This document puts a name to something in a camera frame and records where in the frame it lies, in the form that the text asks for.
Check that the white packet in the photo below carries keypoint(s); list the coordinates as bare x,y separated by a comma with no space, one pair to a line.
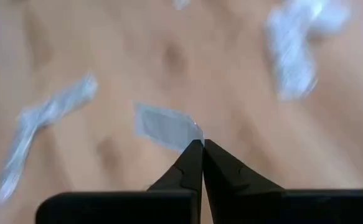
165,126

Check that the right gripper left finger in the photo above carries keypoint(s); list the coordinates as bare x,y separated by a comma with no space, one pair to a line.
137,208

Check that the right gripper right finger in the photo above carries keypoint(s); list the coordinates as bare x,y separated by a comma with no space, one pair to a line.
293,208

